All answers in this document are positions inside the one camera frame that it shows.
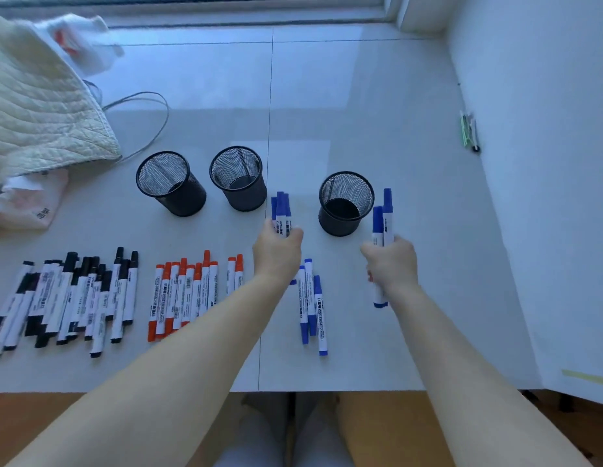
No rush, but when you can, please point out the person's leg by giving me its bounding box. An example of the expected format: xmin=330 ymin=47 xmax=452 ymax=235
xmin=211 ymin=394 xmax=290 ymax=467
xmin=292 ymin=393 xmax=357 ymax=467

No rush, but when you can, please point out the row of black cap markers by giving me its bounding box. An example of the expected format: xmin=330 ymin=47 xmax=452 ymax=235
xmin=0 ymin=246 xmax=140 ymax=360

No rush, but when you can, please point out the person's right forearm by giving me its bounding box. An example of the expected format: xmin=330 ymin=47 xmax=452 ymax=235
xmin=387 ymin=281 xmax=595 ymax=467

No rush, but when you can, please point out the grey cable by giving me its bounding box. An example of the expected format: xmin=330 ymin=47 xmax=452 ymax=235
xmin=82 ymin=80 xmax=170 ymax=165

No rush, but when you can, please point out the person's right leg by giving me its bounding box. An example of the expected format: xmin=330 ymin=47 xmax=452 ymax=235
xmin=292 ymin=393 xmax=357 ymax=467

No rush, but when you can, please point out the person's left forearm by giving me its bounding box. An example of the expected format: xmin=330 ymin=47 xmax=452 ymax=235
xmin=5 ymin=274 xmax=289 ymax=467

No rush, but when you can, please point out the person's left leg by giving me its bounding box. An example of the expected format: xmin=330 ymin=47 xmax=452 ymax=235
xmin=211 ymin=394 xmax=290 ymax=467

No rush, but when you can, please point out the yellow tape strip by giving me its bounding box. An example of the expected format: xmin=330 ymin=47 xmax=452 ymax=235
xmin=561 ymin=368 xmax=603 ymax=388

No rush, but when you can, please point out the row of orange cap markers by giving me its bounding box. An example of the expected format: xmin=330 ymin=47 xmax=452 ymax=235
xmin=147 ymin=250 xmax=245 ymax=343

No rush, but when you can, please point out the person's right hand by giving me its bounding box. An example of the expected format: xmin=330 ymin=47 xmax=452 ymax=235
xmin=360 ymin=235 xmax=420 ymax=295

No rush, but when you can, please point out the cream quilted blanket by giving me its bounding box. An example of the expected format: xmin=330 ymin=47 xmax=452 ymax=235
xmin=0 ymin=12 xmax=123 ymax=194

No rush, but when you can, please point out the window frame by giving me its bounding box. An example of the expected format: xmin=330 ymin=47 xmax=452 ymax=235
xmin=0 ymin=0 xmax=409 ymax=30

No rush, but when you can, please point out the pink white plastic bag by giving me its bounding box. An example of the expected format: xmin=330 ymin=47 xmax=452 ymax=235
xmin=0 ymin=168 xmax=70 ymax=232

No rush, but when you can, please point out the person's left hand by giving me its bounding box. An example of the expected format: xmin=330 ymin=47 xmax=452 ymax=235
xmin=252 ymin=219 xmax=304 ymax=288

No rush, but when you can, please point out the black mesh pen cup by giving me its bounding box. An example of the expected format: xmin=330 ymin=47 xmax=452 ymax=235
xmin=318 ymin=171 xmax=375 ymax=238
xmin=209 ymin=146 xmax=268 ymax=212
xmin=135 ymin=150 xmax=208 ymax=218

